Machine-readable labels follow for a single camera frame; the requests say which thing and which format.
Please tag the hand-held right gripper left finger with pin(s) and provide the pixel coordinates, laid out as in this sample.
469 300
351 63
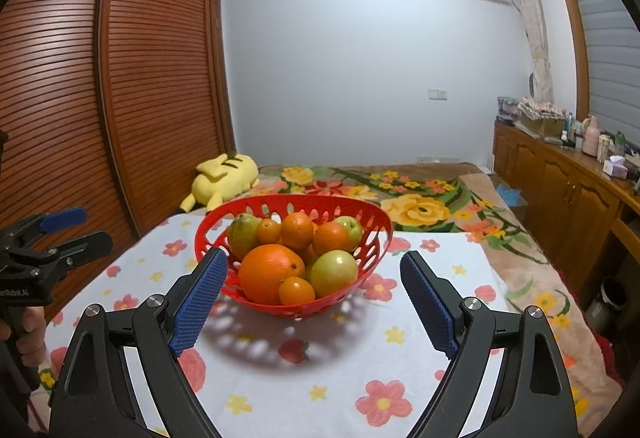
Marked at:
197 303

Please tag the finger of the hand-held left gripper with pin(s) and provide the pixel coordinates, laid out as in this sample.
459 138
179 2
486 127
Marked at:
85 245
62 219

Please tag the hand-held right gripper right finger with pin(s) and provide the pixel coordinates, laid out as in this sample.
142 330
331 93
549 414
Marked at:
430 305

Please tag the red perforated plastic basket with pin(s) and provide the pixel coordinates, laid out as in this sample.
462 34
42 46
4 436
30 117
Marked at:
240 293

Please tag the large orange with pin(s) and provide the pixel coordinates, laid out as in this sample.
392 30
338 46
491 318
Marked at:
267 270

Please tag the green guava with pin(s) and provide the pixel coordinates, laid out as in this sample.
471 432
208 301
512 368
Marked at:
354 230
332 273
242 235

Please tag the medium orange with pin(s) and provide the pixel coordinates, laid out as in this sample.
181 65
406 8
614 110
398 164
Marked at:
296 229

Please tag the person's left hand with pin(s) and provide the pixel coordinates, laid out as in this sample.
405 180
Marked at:
32 335

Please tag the floral blanket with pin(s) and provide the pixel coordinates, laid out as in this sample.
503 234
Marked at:
425 208

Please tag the brown slatted wardrobe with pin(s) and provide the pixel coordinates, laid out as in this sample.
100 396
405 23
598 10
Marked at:
60 118

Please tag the white floral tablecloth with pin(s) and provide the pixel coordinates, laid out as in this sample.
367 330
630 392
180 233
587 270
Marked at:
310 368

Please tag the yellow plush toy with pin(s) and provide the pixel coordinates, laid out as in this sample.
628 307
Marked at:
225 175

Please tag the blue plastic bag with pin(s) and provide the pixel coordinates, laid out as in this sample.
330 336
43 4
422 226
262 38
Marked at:
509 195

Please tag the wooden sideboard cabinet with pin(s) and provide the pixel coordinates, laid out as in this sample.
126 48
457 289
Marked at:
550 178

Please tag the grey trash bin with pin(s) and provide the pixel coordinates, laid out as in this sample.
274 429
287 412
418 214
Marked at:
606 305

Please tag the red rug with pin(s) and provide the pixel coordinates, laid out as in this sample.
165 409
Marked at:
611 360

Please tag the grey storage box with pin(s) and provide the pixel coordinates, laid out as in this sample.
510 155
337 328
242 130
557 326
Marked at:
507 110

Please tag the cardboard box with cloth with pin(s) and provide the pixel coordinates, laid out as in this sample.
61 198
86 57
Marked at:
542 118

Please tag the white tissue box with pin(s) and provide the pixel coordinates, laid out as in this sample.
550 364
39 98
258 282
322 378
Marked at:
615 168

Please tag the pink bottle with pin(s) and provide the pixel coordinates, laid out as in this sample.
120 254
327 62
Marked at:
591 138

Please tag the beige tumbler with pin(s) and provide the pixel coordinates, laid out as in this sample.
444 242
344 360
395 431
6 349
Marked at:
604 148

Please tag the beige curtain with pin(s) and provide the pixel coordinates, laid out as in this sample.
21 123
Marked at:
535 33

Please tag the grey window blind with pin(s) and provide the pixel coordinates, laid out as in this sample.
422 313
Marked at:
612 43

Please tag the white wall switch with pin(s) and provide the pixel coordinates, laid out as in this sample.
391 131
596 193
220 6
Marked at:
437 94

